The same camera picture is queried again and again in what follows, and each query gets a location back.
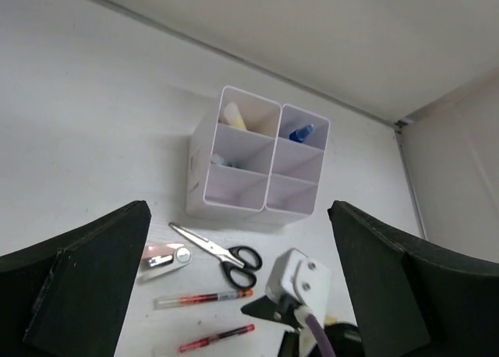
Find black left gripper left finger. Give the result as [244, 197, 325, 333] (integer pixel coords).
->
[1, 200, 151, 356]

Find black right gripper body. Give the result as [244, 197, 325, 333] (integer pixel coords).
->
[241, 295, 361, 356]

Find red gel pen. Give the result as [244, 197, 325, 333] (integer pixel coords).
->
[178, 323, 256, 354]
[153, 289, 253, 310]

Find black handled scissors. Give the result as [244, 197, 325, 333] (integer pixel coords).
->
[168, 222, 263, 290]

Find right white compartment organizer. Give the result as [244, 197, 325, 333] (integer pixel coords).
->
[249, 104, 331, 225]

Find clear bottle blue cap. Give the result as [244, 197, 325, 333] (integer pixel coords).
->
[288, 124, 314, 143]

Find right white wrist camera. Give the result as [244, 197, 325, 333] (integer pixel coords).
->
[265, 249, 332, 328]

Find white compartment organizer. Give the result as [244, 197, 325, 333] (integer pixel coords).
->
[249, 104, 331, 225]
[186, 86, 281, 220]

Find green gel pen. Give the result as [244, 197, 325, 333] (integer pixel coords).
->
[211, 154, 242, 169]

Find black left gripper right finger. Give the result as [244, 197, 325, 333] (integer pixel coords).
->
[329, 200, 498, 356]

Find aluminium frame rail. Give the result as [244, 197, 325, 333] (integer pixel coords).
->
[73, 0, 422, 235]

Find left white compartment organizer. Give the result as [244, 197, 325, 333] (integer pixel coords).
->
[186, 86, 281, 220]

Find yellow highlighter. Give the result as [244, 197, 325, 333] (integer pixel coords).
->
[220, 102, 247, 130]

